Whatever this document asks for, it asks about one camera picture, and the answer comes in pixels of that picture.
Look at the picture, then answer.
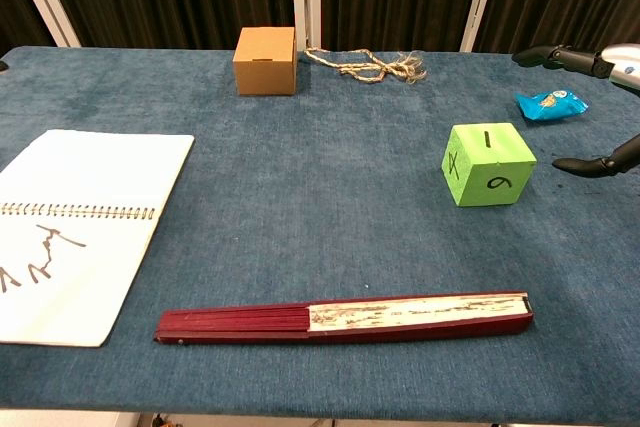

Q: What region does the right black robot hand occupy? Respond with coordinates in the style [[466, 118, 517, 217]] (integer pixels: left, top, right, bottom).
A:
[[511, 41, 640, 179]]

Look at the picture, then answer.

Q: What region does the green foam number cube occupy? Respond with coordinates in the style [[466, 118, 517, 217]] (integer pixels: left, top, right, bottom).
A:
[[441, 122, 538, 208]]

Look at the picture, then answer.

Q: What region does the blue snack packet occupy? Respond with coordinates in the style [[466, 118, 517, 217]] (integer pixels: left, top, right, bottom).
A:
[[514, 89, 590, 122]]

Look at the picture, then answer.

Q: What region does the brown cardboard box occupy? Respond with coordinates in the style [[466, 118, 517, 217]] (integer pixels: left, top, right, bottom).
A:
[[232, 26, 298, 97]]

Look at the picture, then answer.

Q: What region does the blue table cloth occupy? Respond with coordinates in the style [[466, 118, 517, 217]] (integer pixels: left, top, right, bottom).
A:
[[0, 45, 640, 426]]

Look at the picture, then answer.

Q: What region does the dark red folding fan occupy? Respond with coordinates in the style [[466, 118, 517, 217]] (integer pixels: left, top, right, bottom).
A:
[[153, 290, 535, 347]]

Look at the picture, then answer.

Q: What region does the white spiral notebook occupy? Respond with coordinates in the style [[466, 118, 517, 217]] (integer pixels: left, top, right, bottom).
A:
[[0, 128, 196, 348]]

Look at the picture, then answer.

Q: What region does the tan jute rope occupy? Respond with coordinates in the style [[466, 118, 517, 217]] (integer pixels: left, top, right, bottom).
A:
[[304, 46, 427, 85]]

